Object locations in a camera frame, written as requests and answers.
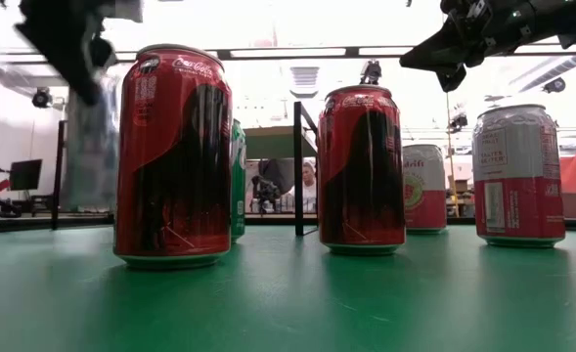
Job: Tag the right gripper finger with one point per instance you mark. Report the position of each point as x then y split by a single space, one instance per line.
439 53
452 78

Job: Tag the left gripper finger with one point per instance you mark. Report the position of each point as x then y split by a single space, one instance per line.
82 73
104 53

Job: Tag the red Coca-Cola can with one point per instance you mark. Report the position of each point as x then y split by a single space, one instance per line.
170 146
361 171

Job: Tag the green Sprite can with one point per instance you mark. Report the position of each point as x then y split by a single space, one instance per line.
238 181

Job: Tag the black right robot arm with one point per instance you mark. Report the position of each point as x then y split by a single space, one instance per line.
561 19

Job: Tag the black ceiling spotlight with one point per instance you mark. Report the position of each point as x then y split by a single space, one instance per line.
555 85
457 121
41 98

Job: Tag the thin yellowish pole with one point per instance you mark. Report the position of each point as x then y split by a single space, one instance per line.
450 146

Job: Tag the cardboard box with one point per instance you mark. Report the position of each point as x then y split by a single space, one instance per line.
461 185

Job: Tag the black monitor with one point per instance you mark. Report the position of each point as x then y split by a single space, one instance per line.
26 174

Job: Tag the ceiling air vent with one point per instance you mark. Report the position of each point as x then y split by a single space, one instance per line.
304 78

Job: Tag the person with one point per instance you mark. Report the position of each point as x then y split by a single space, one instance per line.
309 183

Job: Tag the green table mat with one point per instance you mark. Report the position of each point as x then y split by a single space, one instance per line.
287 303

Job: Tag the black ceiling camera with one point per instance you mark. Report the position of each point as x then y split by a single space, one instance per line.
370 72

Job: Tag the wooden shelf black metal frame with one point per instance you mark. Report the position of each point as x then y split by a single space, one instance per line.
273 142

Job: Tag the black tripod camera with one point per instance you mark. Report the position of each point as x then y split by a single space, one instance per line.
266 188

